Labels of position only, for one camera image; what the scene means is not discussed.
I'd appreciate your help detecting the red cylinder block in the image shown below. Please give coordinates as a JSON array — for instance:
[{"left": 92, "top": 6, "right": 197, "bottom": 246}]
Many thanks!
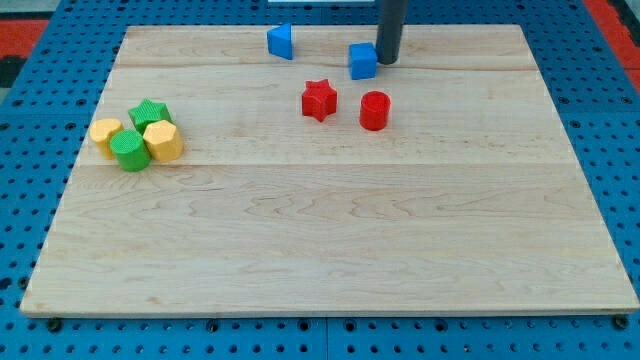
[{"left": 359, "top": 91, "right": 391, "bottom": 131}]

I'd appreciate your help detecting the dark grey cylindrical pointer rod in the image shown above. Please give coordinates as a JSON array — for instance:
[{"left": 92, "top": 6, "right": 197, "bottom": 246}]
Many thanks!
[{"left": 375, "top": 0, "right": 409, "bottom": 65}]

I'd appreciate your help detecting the yellow pentagon block left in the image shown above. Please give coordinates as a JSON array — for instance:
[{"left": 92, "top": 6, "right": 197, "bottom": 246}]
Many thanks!
[{"left": 89, "top": 118, "right": 124, "bottom": 160}]

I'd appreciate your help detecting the blue triangular prism block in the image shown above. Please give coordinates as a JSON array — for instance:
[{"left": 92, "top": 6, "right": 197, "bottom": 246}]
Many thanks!
[{"left": 266, "top": 23, "right": 294, "bottom": 60}]

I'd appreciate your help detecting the yellow hexagon block right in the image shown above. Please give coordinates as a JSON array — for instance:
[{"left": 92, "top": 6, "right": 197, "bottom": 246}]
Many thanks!
[{"left": 143, "top": 120, "right": 184, "bottom": 162}]

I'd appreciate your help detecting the red star block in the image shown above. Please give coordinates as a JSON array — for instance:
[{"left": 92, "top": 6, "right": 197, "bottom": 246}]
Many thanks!
[{"left": 301, "top": 79, "right": 338, "bottom": 122}]

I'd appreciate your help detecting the light wooden board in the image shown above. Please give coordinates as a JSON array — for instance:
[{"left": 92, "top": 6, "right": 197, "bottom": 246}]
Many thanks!
[{"left": 21, "top": 25, "right": 639, "bottom": 319}]

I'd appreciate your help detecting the blue cube block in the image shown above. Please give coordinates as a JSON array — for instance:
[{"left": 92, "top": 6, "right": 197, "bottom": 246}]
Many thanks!
[{"left": 348, "top": 42, "right": 377, "bottom": 80}]

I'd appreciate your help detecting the green cylinder block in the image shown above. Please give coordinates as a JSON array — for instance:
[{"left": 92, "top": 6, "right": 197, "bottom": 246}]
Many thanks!
[{"left": 109, "top": 129, "right": 151, "bottom": 172}]

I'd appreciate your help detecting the green star block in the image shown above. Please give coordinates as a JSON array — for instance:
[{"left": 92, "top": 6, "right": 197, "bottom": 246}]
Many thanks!
[{"left": 128, "top": 98, "right": 173, "bottom": 134}]

